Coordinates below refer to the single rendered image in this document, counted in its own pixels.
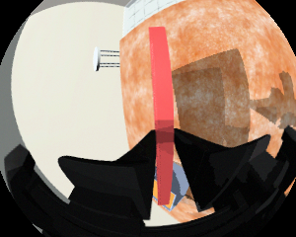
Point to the red rectangular lid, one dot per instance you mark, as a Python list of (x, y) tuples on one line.
[(163, 110)]

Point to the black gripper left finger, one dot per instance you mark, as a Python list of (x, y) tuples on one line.
[(132, 175)]

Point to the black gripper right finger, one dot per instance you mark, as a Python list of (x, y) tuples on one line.
[(209, 167)]

